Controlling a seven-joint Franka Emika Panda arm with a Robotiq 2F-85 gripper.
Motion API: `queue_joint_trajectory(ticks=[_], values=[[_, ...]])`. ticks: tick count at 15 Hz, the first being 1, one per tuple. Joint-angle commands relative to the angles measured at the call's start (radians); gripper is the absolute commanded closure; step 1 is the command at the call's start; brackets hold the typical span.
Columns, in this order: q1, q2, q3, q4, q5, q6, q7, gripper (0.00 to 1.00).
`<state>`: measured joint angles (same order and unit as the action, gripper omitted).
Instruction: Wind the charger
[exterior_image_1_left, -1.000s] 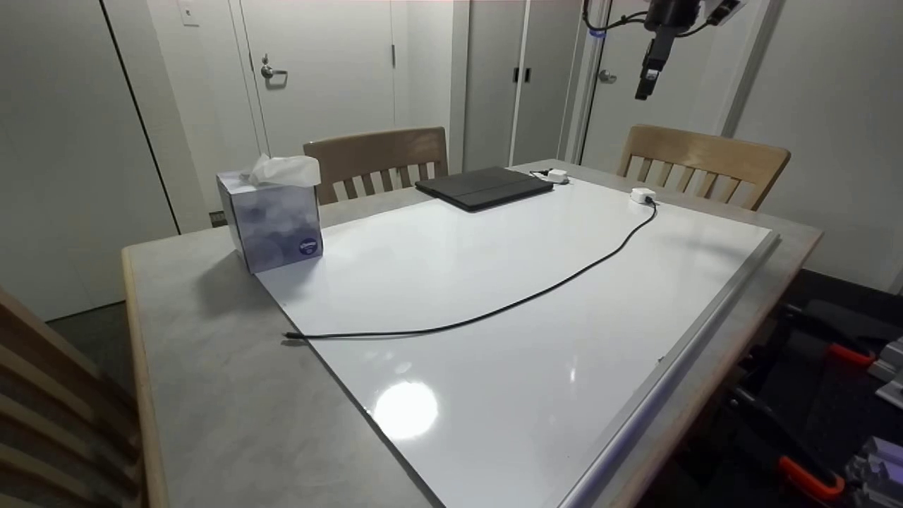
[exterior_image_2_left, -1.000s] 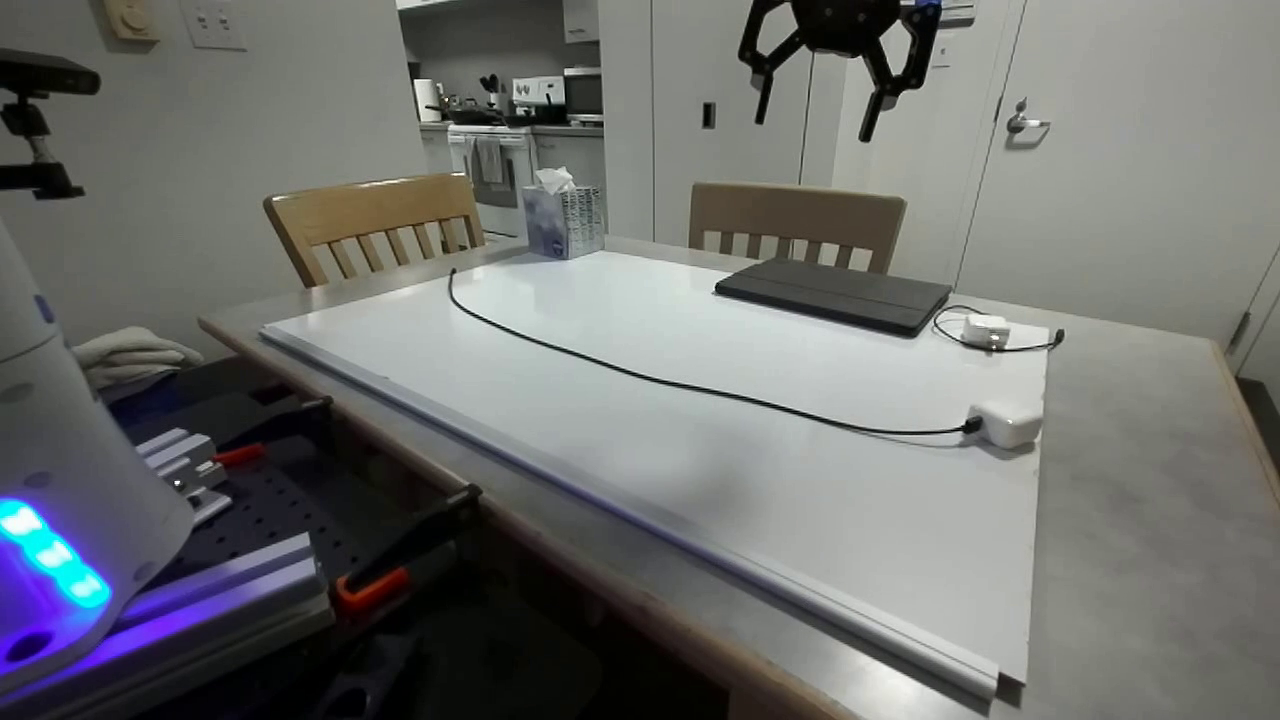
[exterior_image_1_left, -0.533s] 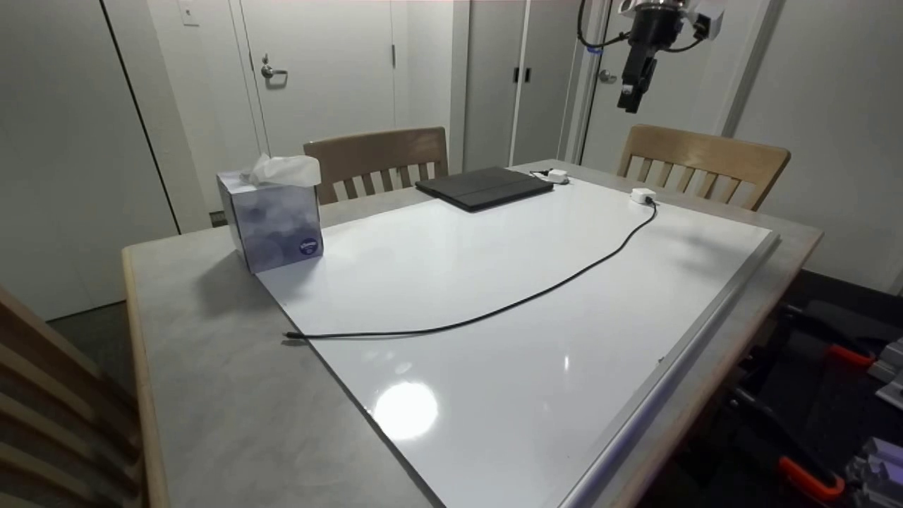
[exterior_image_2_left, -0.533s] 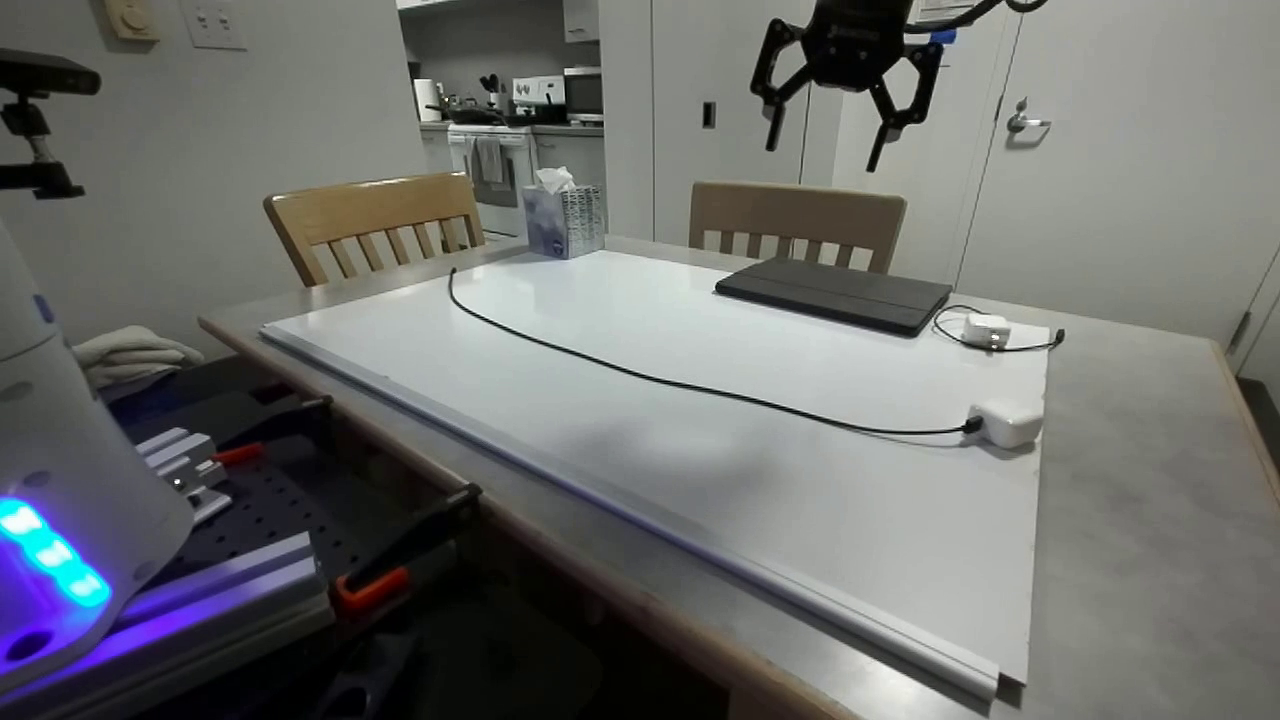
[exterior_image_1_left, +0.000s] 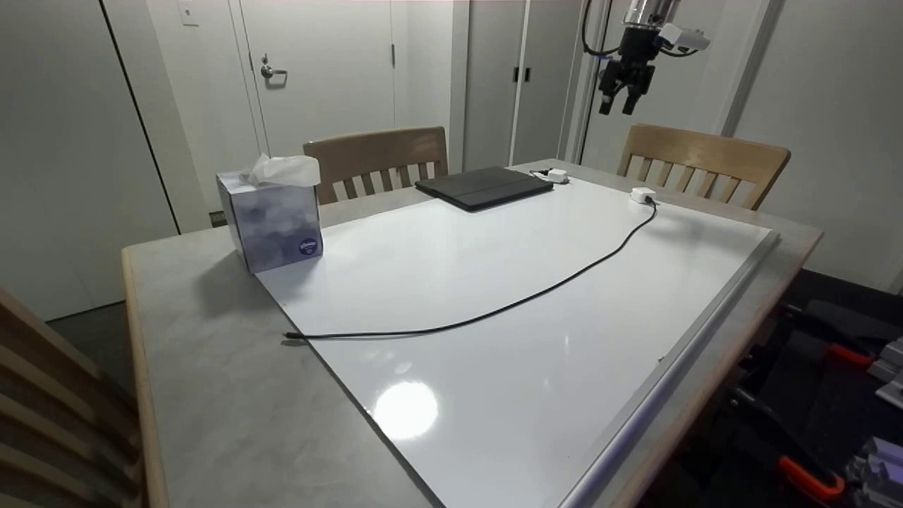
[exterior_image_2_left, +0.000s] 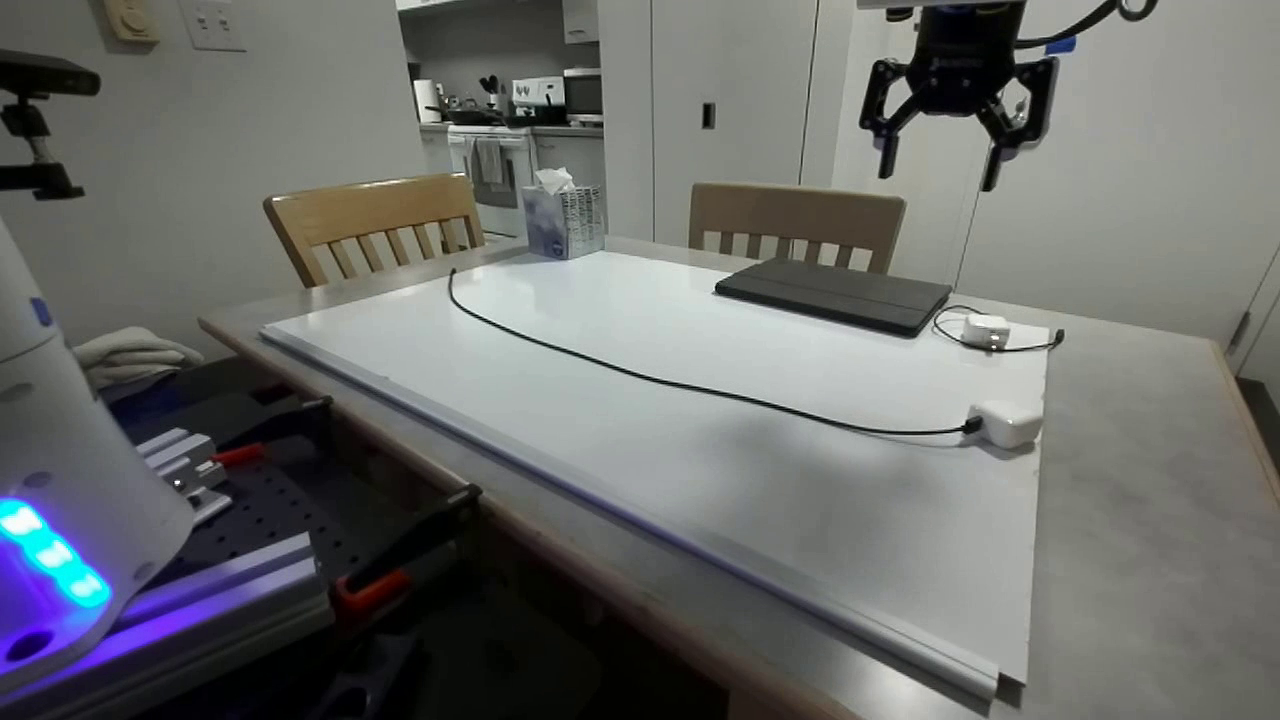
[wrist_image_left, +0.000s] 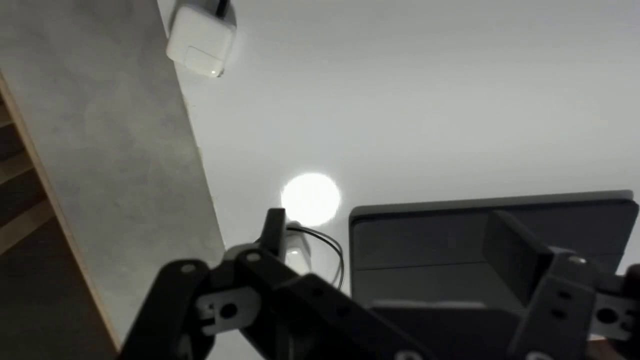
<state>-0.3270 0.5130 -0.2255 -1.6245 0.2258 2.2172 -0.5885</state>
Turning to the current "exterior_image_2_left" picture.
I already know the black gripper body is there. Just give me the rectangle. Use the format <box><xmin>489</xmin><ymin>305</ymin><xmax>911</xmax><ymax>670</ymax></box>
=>
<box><xmin>903</xmin><ymin>0</ymin><xmax>1034</xmax><ymax>116</ymax></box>

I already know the white charger brick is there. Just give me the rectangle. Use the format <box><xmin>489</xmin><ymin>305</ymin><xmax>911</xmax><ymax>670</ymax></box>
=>
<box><xmin>973</xmin><ymin>396</ymin><xmax>1047</xmax><ymax>450</ymax></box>

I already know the black charger cable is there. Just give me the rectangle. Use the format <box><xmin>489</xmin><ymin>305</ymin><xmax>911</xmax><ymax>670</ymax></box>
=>
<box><xmin>440</xmin><ymin>263</ymin><xmax>993</xmax><ymax>444</ymax></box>

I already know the brown wooden slat-back chair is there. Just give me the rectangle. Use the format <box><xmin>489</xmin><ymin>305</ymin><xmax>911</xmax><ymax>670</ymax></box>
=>
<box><xmin>685</xmin><ymin>179</ymin><xmax>911</xmax><ymax>279</ymax></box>

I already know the black closed laptop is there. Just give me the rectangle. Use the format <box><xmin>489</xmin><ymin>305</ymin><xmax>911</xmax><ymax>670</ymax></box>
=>
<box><xmin>713</xmin><ymin>256</ymin><xmax>957</xmax><ymax>341</ymax></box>

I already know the purple tissue box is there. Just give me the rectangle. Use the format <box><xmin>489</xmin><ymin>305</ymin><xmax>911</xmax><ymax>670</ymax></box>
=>
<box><xmin>522</xmin><ymin>162</ymin><xmax>613</xmax><ymax>259</ymax></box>

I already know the white kitchen stove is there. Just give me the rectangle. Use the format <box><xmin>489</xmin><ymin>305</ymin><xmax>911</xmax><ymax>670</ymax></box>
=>
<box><xmin>443</xmin><ymin>116</ymin><xmax>545</xmax><ymax>242</ymax></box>

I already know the white board mat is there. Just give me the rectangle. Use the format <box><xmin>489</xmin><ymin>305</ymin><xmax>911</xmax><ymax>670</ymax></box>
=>
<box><xmin>255</xmin><ymin>249</ymin><xmax>1056</xmax><ymax>705</ymax></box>

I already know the light wooden slat-back chair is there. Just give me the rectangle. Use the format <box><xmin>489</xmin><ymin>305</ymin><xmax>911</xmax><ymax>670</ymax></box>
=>
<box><xmin>260</xmin><ymin>171</ymin><xmax>493</xmax><ymax>292</ymax></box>

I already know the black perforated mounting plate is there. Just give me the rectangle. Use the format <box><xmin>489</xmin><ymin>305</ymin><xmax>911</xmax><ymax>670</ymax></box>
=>
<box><xmin>106</xmin><ymin>351</ymin><xmax>472</xmax><ymax>642</ymax></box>

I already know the white folded cloth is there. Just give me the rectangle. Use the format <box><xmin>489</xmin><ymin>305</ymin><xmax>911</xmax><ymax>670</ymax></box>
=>
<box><xmin>73</xmin><ymin>324</ymin><xmax>205</xmax><ymax>401</ymax></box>

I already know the small white adapter with cable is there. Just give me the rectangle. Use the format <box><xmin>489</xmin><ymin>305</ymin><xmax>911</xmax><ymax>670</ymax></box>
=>
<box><xmin>928</xmin><ymin>299</ymin><xmax>1067</xmax><ymax>359</ymax></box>

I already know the white wall light switch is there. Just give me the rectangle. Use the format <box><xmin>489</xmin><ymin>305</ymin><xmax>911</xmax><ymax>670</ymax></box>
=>
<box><xmin>184</xmin><ymin>0</ymin><xmax>252</xmax><ymax>57</ymax></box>

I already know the orange handled bar clamp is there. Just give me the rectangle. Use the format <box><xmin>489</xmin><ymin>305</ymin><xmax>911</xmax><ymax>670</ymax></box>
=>
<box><xmin>328</xmin><ymin>479</ymin><xmax>489</xmax><ymax>633</ymax></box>

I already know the red handled clamp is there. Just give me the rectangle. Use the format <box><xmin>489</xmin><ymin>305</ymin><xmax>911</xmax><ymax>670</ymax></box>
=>
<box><xmin>197</xmin><ymin>435</ymin><xmax>272</xmax><ymax>473</ymax></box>

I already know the beige wall thermostat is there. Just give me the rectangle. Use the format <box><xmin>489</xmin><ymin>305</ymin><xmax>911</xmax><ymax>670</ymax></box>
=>
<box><xmin>92</xmin><ymin>0</ymin><xmax>166</xmax><ymax>51</ymax></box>

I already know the silver metal mounting bracket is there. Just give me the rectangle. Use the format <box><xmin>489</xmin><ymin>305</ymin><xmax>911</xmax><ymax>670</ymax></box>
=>
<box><xmin>134</xmin><ymin>425</ymin><xmax>238</xmax><ymax>530</ymax></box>

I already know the silver aluminium rail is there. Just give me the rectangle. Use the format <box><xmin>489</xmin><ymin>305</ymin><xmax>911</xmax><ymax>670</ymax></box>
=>
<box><xmin>0</xmin><ymin>530</ymin><xmax>334</xmax><ymax>712</ymax></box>

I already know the black camera on mount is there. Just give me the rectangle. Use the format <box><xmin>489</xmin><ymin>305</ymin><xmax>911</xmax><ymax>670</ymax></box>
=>
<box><xmin>0</xmin><ymin>48</ymin><xmax>106</xmax><ymax>205</ymax></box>

